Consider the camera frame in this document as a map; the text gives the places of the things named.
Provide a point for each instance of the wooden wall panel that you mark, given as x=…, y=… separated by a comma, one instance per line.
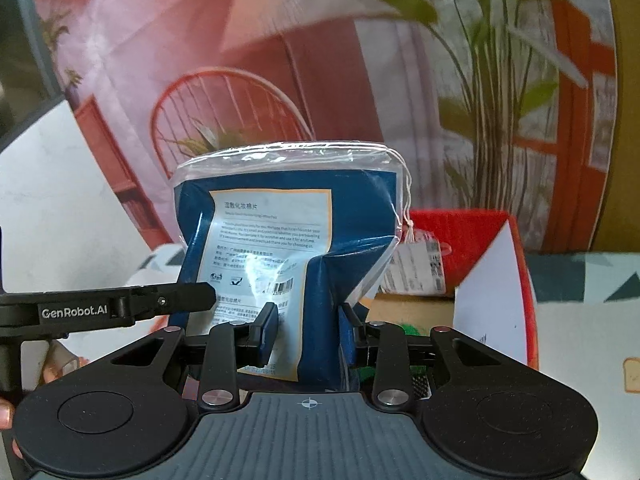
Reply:
x=625, y=110

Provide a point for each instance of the black white mesh item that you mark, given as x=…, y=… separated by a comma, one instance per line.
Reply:
x=421, y=386

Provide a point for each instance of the red strawberry print cardboard box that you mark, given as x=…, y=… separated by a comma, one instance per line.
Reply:
x=450, y=230

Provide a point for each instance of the printed room scene wall backdrop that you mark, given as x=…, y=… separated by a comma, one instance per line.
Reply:
x=325, y=60

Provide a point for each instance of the dark window frame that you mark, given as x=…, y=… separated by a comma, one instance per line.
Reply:
x=25, y=35

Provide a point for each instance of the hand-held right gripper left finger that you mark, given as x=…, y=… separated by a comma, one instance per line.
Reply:
x=265, y=332

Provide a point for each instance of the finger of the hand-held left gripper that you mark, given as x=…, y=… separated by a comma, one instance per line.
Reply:
x=175, y=297

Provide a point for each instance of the person's left hand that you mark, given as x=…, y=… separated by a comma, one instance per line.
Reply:
x=60, y=362

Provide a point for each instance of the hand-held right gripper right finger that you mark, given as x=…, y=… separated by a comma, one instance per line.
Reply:
x=350, y=332

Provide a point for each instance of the patterned white tablecloth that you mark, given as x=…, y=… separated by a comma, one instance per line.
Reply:
x=575, y=335

